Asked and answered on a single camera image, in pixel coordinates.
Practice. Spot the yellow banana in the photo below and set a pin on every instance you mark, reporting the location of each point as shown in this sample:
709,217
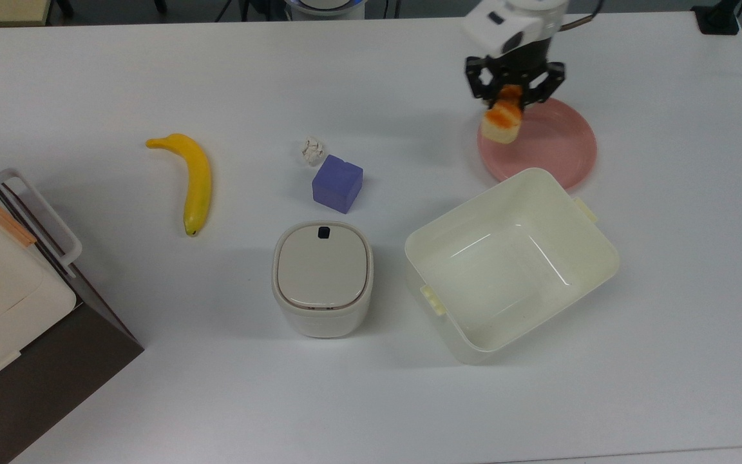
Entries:
197,180

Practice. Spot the black table clamp mount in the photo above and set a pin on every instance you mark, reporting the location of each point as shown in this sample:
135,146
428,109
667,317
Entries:
719,19

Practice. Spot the cream plastic open bin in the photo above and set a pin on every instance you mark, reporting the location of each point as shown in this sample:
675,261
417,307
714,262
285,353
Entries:
513,270

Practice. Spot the white toaster oven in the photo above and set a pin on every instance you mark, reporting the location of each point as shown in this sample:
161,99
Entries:
42,386

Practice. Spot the small white lidded trash can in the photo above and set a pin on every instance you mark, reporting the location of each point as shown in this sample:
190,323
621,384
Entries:
323,277

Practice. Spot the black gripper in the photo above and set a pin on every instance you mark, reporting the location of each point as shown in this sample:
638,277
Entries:
525,61

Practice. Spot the purple cube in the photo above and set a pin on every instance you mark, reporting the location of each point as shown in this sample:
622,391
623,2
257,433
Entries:
337,183

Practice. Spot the bread slice with orange topping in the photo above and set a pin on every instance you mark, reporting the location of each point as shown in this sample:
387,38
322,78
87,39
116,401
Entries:
503,122

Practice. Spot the crumpled white paper ball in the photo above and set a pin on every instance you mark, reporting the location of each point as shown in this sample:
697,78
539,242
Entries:
312,151

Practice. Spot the pink plate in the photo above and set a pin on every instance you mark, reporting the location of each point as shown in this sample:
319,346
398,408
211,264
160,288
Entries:
551,148

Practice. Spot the orange latch strip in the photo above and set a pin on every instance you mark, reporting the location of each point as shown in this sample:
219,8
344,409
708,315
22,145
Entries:
0,216

